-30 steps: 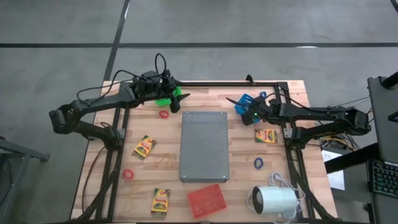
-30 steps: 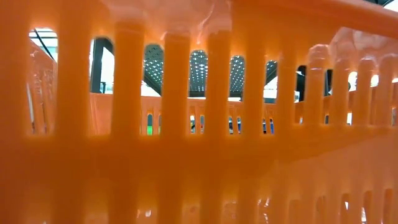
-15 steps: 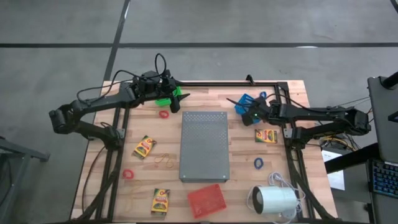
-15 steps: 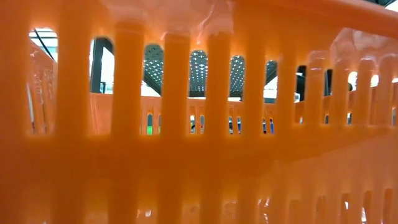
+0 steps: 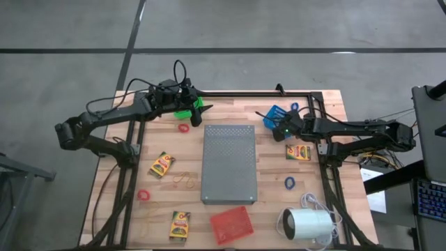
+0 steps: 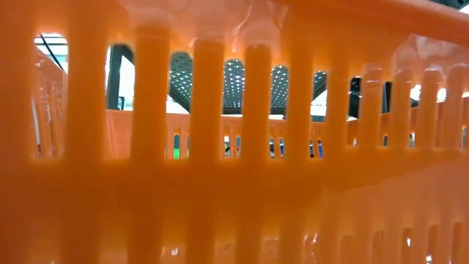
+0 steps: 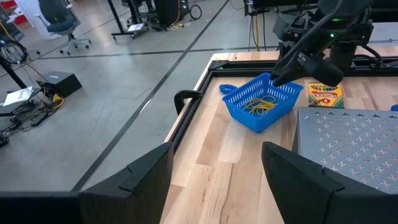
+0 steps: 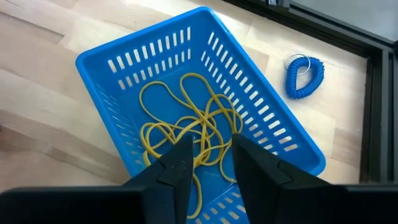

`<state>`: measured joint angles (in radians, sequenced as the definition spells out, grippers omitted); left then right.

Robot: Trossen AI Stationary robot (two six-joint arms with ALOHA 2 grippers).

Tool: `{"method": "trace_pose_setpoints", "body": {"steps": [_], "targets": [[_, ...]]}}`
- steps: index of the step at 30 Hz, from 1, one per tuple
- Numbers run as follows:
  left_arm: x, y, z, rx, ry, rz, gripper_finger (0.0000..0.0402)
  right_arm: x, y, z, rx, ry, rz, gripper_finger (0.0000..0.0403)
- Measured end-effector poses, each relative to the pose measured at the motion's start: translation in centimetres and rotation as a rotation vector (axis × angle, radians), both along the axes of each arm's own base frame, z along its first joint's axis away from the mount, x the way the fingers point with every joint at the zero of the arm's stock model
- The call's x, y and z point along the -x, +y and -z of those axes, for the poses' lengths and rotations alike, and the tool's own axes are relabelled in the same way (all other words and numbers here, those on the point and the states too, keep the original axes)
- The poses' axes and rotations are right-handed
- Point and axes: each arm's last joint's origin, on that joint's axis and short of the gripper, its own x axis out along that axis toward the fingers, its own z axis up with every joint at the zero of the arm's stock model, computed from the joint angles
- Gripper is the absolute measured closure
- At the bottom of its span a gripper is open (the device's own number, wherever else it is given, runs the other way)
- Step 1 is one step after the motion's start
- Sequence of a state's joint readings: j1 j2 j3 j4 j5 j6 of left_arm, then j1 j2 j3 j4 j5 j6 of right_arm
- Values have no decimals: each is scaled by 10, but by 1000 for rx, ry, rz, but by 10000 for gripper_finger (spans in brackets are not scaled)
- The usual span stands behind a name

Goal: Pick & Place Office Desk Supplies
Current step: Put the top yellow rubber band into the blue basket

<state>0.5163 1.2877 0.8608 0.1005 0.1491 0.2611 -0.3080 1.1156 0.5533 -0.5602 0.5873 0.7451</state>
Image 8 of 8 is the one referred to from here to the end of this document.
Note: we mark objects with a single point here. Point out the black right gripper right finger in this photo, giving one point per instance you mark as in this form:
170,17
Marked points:
264,180

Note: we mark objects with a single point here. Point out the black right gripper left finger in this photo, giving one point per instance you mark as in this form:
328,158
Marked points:
174,174

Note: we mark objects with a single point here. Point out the yellow rubber band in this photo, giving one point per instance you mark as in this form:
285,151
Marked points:
194,74
140,98
199,199

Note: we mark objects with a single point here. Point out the blue plastic basket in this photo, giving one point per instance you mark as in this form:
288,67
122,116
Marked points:
161,102

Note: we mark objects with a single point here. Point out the black aluminium table frame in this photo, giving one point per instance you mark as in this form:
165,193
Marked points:
376,118

